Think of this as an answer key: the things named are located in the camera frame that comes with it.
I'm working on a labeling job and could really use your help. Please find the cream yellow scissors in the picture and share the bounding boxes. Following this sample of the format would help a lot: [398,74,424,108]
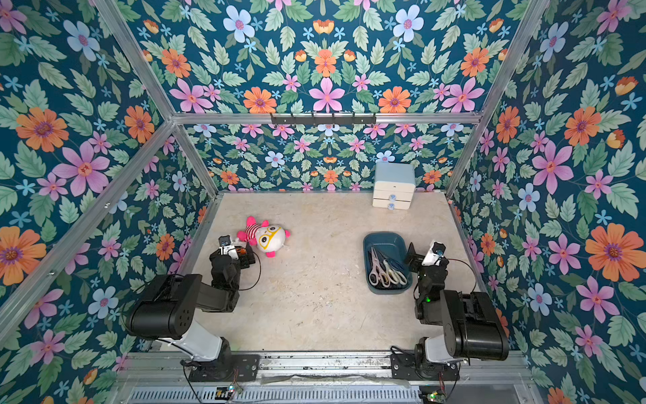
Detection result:
[383,262,408,287]

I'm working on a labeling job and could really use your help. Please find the pink scissors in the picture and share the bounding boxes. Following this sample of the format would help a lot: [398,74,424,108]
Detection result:
[368,247,391,289]

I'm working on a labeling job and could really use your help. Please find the dark blue scissors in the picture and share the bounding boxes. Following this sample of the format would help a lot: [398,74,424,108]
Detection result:
[383,257,410,278]

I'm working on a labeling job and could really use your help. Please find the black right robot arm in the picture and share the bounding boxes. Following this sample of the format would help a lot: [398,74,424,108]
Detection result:
[405,242,510,367]

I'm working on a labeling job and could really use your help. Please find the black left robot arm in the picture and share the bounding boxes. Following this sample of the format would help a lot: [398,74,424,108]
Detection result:
[125,244,258,367]

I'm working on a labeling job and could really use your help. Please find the teal plastic storage box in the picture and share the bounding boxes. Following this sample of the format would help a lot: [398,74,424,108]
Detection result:
[363,232,412,295]

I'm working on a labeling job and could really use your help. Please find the white pink plush toy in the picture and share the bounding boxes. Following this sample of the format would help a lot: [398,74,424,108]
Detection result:
[237,216,291,258]

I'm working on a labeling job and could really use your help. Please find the small white drawer cabinet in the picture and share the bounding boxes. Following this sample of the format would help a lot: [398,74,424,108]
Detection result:
[372,162,416,210]

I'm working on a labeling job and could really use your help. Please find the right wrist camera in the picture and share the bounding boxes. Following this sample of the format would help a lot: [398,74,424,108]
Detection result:
[422,241,446,267]

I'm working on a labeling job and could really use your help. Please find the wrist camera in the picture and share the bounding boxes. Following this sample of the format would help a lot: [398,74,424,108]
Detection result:
[218,235,236,254]
[422,241,446,267]

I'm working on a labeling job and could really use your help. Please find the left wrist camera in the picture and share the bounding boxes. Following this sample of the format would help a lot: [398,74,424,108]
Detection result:
[218,235,236,254]

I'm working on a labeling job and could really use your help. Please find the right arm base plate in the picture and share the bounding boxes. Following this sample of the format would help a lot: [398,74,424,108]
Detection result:
[390,349,460,382]

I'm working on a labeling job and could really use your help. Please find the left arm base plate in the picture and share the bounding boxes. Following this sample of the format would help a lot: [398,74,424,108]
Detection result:
[186,353,260,383]

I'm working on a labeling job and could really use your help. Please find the black hook rail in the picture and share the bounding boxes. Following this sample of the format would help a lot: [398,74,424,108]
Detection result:
[270,113,378,126]

